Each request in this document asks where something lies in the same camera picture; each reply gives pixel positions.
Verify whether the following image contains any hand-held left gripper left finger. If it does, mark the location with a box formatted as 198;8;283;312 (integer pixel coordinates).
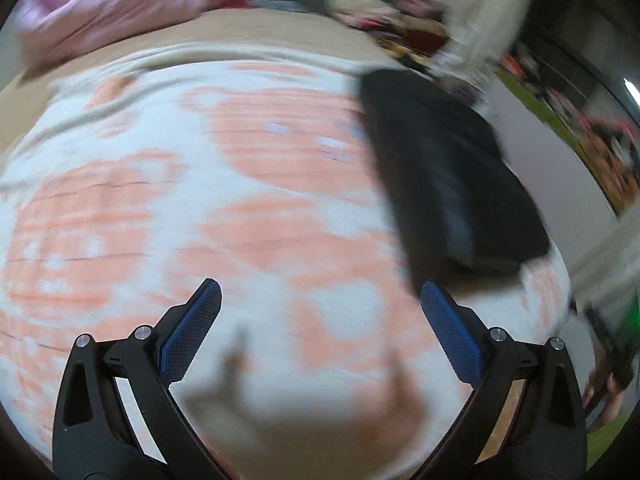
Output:
52;277;236;480

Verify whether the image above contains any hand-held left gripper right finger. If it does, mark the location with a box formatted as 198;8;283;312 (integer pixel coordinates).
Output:
410;280;590;480

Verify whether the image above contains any black leather jacket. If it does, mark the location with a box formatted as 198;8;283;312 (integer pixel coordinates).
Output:
359;67;551;296

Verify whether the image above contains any heap of colourful clothes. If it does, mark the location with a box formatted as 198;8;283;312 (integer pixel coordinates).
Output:
505;45;640;206

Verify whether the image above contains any pile of folded clothes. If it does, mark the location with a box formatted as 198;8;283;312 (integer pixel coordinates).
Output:
322;0;451;68

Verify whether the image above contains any person's right hand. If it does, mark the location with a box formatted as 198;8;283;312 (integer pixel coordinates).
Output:
582;375;626;433

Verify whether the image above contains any white orange printed blanket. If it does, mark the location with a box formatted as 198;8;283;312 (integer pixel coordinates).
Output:
0;42;573;480

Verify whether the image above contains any green ledge cover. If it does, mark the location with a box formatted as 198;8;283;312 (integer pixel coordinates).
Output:
495;67;623;211

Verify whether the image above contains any beige bed sheet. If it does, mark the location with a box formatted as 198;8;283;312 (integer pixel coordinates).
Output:
0;7;401;111

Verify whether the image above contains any pink quilt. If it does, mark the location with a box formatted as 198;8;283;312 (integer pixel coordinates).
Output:
12;0;213;68

